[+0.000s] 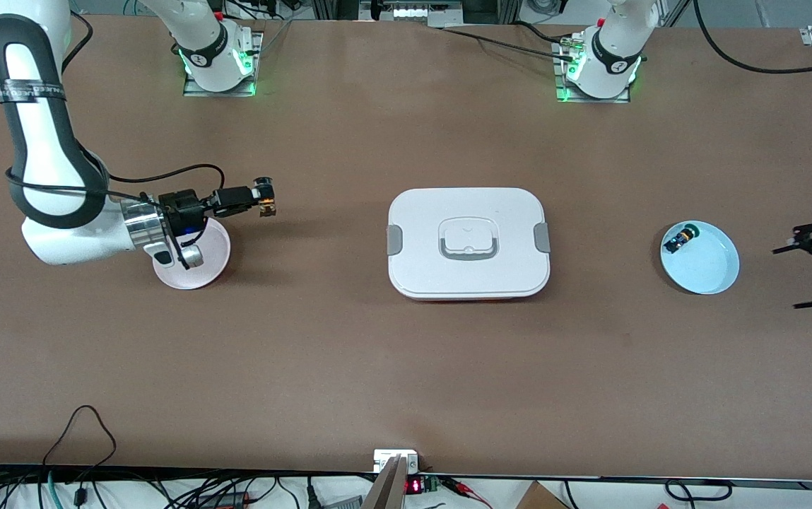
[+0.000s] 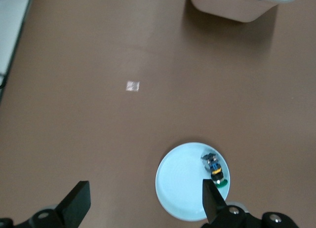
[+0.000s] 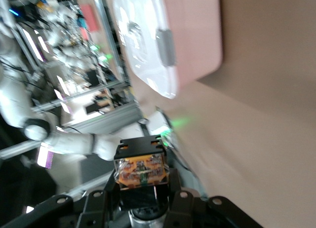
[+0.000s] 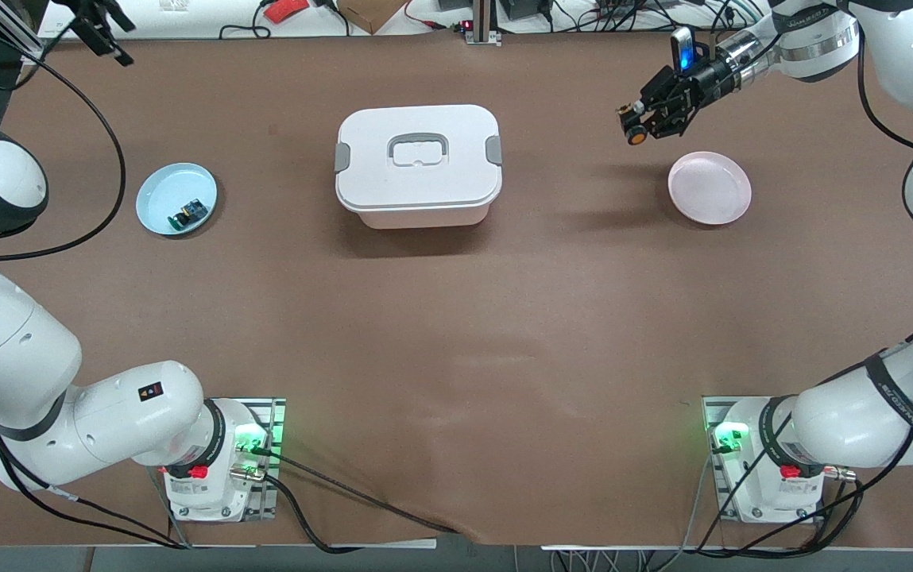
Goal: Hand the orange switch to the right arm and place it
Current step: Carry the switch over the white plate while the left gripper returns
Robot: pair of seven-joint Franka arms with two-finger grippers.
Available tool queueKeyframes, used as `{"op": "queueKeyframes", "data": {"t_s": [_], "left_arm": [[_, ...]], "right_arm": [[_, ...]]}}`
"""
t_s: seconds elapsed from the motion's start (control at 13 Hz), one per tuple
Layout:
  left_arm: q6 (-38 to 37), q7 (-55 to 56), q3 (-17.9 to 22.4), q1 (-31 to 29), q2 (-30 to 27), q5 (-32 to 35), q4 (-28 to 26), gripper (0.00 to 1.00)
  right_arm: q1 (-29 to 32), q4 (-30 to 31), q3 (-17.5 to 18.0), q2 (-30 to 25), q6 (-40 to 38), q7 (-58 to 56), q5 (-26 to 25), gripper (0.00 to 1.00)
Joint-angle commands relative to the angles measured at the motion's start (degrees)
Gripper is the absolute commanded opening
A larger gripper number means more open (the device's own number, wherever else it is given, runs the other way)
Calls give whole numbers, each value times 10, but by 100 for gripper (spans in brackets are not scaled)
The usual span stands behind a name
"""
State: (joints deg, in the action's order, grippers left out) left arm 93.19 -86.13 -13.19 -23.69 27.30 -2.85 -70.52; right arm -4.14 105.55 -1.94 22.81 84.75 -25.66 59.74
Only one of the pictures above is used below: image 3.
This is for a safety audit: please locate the aluminium frame post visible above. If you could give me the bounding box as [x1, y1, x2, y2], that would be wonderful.
[91, 0, 132, 90]

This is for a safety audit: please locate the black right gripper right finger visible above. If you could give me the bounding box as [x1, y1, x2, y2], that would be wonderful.
[163, 168, 263, 228]

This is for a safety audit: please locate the white lidded storage container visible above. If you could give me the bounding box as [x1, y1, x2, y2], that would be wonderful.
[112, 0, 224, 100]

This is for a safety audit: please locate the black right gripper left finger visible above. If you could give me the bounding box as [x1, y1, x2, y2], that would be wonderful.
[0, 175, 122, 228]

